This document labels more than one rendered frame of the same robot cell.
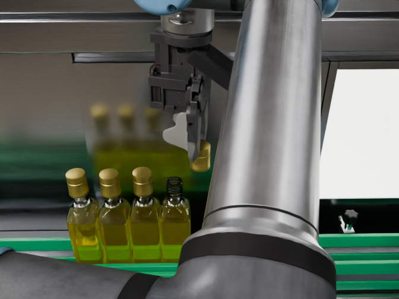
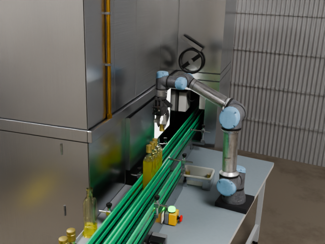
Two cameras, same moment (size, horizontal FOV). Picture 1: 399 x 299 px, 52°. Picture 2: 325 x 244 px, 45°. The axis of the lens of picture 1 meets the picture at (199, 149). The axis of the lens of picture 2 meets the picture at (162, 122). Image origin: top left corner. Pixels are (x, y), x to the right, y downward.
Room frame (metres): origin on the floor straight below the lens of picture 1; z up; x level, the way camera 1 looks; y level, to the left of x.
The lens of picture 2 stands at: (-0.14, 2.29, 2.05)
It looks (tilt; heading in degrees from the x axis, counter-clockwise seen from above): 19 degrees down; 287
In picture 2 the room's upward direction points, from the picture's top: 2 degrees clockwise
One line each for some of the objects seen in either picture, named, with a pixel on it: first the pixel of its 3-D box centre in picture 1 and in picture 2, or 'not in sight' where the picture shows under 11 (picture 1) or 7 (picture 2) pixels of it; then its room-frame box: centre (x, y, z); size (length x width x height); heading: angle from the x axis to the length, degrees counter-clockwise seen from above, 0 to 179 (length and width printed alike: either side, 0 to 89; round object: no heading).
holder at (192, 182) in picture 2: not in sight; (193, 177); (0.40, -0.20, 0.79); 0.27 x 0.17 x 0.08; 1
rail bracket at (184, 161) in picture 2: not in sight; (180, 161); (0.47, -0.08, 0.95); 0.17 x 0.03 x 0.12; 1
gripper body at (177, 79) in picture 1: (182, 69); (160, 105); (0.59, 0.03, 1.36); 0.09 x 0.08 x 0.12; 76
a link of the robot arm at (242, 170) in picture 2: not in sight; (235, 175); (0.09, -0.01, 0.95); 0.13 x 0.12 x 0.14; 80
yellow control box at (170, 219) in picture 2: not in sight; (171, 217); (0.39, 0.35, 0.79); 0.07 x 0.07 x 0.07; 1
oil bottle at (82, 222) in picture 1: (89, 242); (148, 172); (0.59, 0.22, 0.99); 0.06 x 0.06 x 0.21; 0
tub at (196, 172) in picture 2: not in sight; (197, 176); (0.37, -0.20, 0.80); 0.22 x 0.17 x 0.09; 1
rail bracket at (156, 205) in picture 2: not in sight; (160, 207); (0.41, 0.52, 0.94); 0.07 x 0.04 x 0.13; 1
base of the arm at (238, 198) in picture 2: not in sight; (234, 192); (0.08, -0.01, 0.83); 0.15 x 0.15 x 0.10
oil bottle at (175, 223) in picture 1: (176, 241); (156, 160); (0.59, 0.05, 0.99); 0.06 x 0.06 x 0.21; 0
